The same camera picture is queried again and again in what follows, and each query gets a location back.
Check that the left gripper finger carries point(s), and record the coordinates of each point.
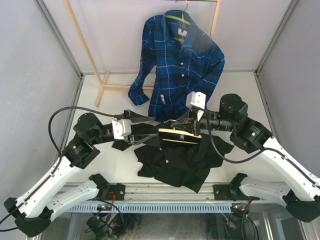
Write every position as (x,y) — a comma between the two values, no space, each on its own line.
(137,139)
(138,118)

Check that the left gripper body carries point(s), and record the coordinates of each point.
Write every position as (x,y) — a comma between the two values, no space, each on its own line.
(129,126)

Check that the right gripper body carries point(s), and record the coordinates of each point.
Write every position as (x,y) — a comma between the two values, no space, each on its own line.
(196,118)

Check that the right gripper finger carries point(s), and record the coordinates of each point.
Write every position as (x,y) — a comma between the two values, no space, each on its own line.
(183,126)
(184,119)

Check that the cream wooden hanger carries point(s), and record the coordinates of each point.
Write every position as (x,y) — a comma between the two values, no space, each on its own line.
(168,134)

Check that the black shirt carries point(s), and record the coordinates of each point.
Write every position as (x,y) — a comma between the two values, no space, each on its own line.
(178,165)

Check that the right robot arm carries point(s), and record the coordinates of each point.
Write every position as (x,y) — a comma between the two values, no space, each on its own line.
(254,138)

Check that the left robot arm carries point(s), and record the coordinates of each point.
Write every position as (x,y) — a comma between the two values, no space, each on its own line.
(34,211)

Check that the blue plaid shirt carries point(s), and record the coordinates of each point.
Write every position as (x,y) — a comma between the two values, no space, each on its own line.
(176,59)

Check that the green hanger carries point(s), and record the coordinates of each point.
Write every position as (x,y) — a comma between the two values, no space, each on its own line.
(182,18)

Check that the wooden clothes rack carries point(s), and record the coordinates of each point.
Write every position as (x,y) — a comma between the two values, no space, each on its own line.
(103,84)

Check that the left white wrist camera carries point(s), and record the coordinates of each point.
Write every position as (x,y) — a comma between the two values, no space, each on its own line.
(117,129)

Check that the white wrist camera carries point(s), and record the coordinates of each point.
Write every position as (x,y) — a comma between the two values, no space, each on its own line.
(117,129)
(196,100)

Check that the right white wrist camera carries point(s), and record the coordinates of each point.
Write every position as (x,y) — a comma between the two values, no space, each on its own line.
(196,100)

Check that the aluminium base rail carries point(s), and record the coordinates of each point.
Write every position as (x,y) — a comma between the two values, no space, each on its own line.
(170,191)

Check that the left black mount plate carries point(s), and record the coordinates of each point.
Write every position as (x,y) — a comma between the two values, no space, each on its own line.
(114,192)

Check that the black mount plate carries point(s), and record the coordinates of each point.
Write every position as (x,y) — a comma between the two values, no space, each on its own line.
(222,192)
(114,192)

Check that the blue slotted cable duct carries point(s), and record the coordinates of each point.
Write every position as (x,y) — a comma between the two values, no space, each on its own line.
(151,208)

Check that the right black mount plate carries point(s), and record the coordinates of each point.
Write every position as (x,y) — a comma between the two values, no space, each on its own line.
(222,192)

